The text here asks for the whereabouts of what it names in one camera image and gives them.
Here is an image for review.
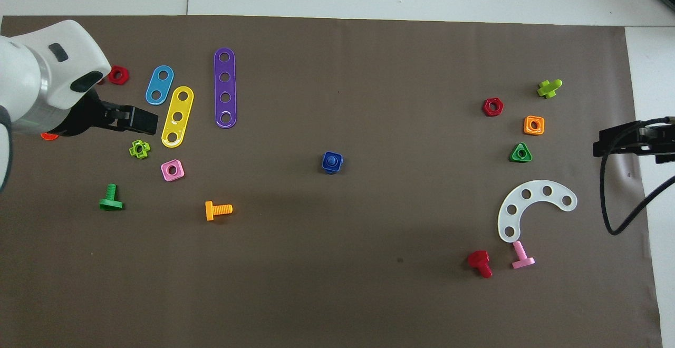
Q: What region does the white curved five-hole plate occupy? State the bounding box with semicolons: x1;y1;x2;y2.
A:
497;180;578;244

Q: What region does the brown table mat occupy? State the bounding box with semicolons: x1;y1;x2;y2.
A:
0;15;663;348

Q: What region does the blue square nut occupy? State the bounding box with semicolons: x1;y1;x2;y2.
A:
322;151;344;173

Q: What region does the lime cross-head bolt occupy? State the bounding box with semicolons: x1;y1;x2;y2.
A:
537;79;563;99

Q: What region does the pink plastic bolt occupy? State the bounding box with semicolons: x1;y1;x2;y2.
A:
512;240;536;269

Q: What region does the green triangle nut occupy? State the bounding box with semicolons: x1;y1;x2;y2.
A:
509;142;533;163

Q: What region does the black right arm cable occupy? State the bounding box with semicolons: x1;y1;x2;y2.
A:
601;118;675;236

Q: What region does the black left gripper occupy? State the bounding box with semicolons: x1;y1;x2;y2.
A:
53;90;159;138

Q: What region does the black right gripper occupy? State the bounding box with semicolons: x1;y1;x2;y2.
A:
593;118;675;165

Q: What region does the purple four-hole strip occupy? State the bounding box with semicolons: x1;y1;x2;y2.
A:
214;47;237;129

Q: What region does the blue two-hole strip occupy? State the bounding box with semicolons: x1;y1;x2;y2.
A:
146;65;175;106

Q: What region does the yellow three-hole strip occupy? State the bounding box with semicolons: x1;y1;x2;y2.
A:
161;86;195;148

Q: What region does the orange plastic bolt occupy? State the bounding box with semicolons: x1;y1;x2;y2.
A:
205;201;233;221

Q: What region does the red plastic bolt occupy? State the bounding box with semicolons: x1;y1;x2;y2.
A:
467;250;494;279

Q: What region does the pink square nut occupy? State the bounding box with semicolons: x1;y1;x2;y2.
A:
161;159;186;182

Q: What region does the green plastic bolt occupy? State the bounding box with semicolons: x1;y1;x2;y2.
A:
99;183;124;211

